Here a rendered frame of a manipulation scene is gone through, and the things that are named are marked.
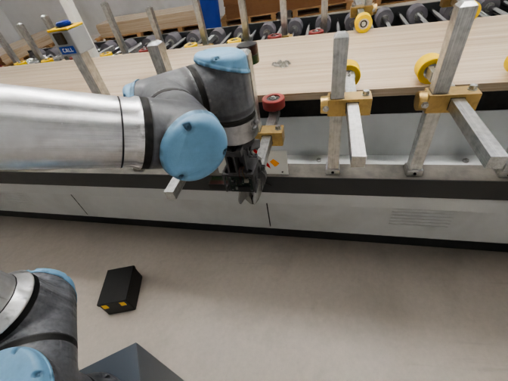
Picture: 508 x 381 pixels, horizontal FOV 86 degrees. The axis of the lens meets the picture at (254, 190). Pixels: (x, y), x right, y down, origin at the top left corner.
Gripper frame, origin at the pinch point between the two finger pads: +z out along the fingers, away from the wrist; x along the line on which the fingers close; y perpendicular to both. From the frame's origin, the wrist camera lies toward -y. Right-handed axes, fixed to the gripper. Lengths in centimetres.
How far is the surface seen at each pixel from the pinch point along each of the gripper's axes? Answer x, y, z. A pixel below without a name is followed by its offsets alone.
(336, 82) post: 20.3, -24.8, -19.8
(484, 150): 49, -3, -13
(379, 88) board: 35, -46, -9
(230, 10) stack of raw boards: -177, -590, 38
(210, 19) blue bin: -208, -546, 41
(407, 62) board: 47, -67, -9
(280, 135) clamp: 4.5, -24.4, -4.1
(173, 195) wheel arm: -23.8, -0.3, 0.4
